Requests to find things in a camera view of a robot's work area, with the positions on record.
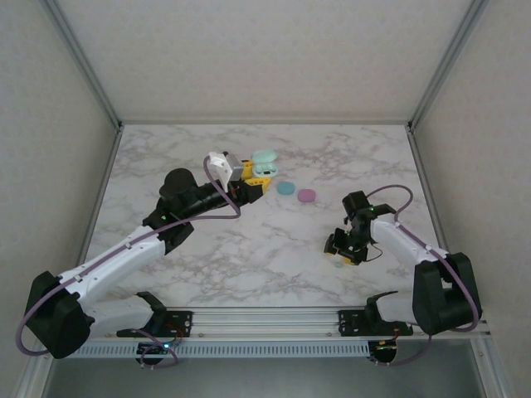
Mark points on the green earbud charging case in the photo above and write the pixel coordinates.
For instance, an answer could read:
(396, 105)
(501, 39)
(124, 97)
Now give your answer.
(263, 155)

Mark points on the blue earbud charging case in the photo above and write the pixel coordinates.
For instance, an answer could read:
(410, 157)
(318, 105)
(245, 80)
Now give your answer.
(285, 187)

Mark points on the pink earbud charging case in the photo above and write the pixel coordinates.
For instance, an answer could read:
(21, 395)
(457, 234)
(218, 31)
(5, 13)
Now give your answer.
(306, 195)

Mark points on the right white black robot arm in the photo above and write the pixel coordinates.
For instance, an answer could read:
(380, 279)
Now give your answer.
(444, 298)

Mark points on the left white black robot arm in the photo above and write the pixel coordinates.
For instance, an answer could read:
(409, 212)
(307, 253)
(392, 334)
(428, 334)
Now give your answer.
(116, 261)

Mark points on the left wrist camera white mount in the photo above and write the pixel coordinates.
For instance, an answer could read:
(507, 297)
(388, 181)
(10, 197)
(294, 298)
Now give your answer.
(222, 163)

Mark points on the aluminium table back rail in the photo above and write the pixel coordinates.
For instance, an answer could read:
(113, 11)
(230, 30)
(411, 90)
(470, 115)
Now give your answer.
(265, 122)

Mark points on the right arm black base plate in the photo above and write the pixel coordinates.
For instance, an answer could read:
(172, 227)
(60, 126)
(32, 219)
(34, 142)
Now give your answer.
(352, 321)

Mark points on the aluminium table side rail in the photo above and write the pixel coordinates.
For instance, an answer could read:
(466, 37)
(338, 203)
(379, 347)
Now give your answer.
(105, 174)
(419, 157)

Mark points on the aluminium mounting rail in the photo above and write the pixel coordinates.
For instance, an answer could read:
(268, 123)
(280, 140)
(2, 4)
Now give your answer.
(265, 321)

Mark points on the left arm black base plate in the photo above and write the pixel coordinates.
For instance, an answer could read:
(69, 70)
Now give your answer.
(182, 319)

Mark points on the aluminium frame post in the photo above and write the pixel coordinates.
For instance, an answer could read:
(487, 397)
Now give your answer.
(83, 62)
(450, 62)

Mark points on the aluminium frame leg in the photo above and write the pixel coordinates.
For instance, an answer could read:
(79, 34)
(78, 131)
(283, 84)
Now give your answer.
(493, 373)
(31, 379)

